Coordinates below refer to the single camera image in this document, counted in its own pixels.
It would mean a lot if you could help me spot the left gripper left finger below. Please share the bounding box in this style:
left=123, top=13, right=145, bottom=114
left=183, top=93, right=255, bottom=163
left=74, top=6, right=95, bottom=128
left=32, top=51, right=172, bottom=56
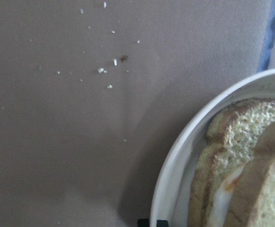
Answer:
left=137, top=218, right=149, bottom=227

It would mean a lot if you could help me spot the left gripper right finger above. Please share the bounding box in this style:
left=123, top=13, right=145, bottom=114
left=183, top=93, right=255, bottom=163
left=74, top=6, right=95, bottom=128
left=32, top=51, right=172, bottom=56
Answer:
left=156, top=220, right=169, bottom=227

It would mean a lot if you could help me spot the white round plate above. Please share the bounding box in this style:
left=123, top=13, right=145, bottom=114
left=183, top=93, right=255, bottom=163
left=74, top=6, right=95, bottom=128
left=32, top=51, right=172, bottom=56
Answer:
left=149, top=69, right=275, bottom=227

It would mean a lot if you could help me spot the bread slice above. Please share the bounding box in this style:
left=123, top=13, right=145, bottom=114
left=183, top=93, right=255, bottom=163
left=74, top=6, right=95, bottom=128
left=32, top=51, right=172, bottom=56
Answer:
left=224, top=122, right=275, bottom=227
left=188, top=98, right=275, bottom=227

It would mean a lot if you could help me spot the fried egg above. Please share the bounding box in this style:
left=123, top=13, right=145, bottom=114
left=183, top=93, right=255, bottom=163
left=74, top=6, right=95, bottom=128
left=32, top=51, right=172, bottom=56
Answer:
left=206, top=165, right=245, bottom=227

